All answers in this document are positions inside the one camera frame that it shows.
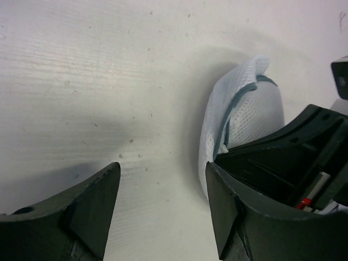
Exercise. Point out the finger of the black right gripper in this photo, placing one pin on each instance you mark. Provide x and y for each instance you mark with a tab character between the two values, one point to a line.
302	164

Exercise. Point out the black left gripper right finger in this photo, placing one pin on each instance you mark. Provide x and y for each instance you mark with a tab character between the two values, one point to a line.
250	226

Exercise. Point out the white mesh laundry bag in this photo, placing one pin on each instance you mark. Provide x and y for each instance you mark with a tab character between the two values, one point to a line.
244	105

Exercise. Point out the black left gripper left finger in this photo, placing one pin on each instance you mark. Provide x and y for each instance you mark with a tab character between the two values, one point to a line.
71	225

